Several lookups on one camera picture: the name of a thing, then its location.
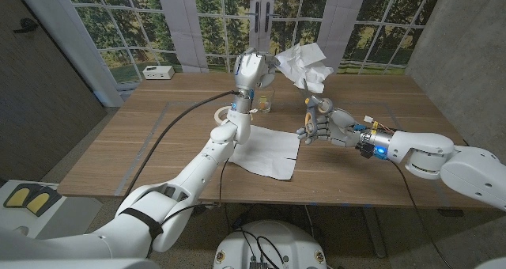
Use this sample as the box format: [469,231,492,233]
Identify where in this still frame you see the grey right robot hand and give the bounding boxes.
[296,101,393,160]

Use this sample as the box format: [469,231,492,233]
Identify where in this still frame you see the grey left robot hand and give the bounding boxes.
[231,49,281,114]

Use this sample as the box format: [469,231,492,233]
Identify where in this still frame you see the scissors with yellow handles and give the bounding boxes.
[302,77,335,138]

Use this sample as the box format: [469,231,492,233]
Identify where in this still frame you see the white cloth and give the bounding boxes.
[274,42,334,95]

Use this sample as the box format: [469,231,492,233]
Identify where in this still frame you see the large white paper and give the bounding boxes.
[228,124,301,181]

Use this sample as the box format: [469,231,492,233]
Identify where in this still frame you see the clear drinking glass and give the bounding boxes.
[255,87,276,115]

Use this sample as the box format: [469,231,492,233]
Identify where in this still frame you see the white socket box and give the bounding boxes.
[142,65,176,81]

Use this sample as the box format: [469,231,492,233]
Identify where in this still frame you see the printed window backdrop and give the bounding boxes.
[62,0,446,84]

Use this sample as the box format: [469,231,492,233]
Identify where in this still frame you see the grey table leg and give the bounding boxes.
[362,206,387,259]

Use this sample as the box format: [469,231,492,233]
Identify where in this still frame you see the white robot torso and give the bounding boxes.
[213,220,328,269]

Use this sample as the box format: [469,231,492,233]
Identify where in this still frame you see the dark wooden door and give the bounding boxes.
[0,0,108,183]

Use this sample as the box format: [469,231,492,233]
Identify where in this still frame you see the white floor platform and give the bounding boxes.
[0,179,104,241]

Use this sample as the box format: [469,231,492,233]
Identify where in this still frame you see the black pedal with yellow pads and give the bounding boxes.
[2,184,62,218]

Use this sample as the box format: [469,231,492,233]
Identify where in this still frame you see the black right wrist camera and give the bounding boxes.
[357,141,387,161]

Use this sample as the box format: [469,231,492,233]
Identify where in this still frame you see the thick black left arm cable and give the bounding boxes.
[121,89,241,203]

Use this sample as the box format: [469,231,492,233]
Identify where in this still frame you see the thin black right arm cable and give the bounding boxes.
[389,160,456,269]

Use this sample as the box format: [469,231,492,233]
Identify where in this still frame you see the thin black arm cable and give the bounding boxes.
[389,160,456,269]
[149,157,231,259]

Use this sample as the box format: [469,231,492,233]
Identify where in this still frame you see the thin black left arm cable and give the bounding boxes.
[149,157,231,259]

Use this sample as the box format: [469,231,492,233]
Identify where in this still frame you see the black torso cable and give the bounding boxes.
[240,229,286,269]

